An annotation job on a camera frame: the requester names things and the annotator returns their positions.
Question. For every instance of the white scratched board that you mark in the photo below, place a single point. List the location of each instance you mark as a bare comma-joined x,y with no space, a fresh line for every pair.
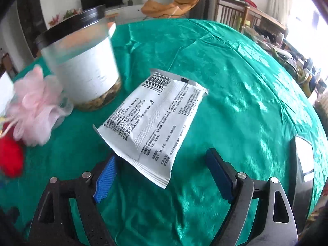
5,92

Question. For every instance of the dark display shelf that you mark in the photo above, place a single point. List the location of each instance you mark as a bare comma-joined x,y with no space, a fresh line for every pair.
30,18

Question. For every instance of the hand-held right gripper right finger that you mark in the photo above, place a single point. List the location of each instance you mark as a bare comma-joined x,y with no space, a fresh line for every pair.
219,174

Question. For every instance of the pink mesh bath pouf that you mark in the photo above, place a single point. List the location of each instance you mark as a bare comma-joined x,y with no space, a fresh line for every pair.
33,107

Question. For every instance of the pile of household clutter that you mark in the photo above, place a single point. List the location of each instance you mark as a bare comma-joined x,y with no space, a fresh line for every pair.
287,48

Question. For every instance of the white television cabinet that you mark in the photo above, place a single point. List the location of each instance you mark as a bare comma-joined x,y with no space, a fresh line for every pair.
130,11

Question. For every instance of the black phone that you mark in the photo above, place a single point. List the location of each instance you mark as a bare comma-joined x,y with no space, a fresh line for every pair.
303,184

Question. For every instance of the white printed wipes packet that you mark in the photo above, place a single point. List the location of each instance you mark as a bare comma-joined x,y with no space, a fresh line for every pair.
153,123

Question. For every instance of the green plant with red blooms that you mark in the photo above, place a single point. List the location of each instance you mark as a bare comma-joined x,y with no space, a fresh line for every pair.
71,13

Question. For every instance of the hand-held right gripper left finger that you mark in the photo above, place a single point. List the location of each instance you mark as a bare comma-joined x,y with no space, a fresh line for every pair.
106,176

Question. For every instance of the red flower arrangement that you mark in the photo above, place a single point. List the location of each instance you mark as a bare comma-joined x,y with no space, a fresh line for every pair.
53,20

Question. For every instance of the green satin tablecloth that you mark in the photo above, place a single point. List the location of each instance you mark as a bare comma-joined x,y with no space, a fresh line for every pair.
230,94

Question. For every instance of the orange lounge chair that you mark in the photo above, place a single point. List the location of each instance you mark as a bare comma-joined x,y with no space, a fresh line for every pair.
164,7

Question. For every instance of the red yarn ball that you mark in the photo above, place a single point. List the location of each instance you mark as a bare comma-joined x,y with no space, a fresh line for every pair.
9,156

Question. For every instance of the wooden slatted chair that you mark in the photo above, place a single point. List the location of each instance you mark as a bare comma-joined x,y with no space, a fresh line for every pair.
230,7

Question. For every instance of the clear jar with black lid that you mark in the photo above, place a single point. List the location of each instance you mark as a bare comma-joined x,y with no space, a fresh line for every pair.
84,69

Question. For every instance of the red cloth on chair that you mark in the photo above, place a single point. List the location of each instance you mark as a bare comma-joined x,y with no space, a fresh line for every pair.
249,2

